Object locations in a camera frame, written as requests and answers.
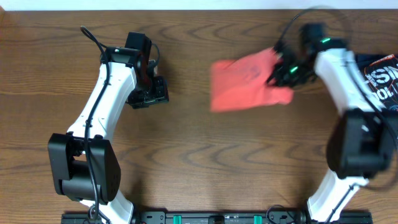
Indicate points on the dark printed folded garment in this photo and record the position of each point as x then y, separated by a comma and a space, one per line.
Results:
380, 74

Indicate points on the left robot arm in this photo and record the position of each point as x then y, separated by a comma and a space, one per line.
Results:
84, 165

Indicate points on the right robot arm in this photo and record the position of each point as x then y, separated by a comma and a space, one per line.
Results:
364, 139

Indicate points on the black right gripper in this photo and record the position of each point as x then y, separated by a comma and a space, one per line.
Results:
285, 79

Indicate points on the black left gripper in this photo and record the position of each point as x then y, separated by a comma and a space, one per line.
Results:
161, 96

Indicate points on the red Boyd soccer t-shirt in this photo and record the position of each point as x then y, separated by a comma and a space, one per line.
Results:
241, 84

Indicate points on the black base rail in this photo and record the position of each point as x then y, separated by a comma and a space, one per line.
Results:
274, 216

